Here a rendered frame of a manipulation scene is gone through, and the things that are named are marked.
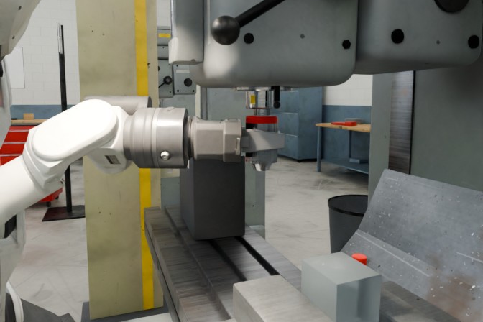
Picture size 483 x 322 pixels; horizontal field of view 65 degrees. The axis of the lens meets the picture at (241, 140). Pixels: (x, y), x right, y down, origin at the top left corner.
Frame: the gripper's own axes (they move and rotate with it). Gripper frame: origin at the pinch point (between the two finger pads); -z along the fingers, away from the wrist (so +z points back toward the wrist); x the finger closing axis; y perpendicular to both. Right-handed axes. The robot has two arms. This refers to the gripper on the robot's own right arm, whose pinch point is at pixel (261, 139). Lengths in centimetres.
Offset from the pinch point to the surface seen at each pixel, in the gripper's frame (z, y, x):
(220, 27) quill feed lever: 5.7, -12.7, -16.3
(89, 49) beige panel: 81, -32, 154
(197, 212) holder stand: 11.8, 19.0, 26.3
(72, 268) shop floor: 126, 125, 228
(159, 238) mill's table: 20.6, 25.6, 28.2
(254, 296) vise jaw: 2.0, 14.4, -18.0
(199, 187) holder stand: 11.4, 13.4, 26.5
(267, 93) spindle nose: -0.5, -6.5, -2.3
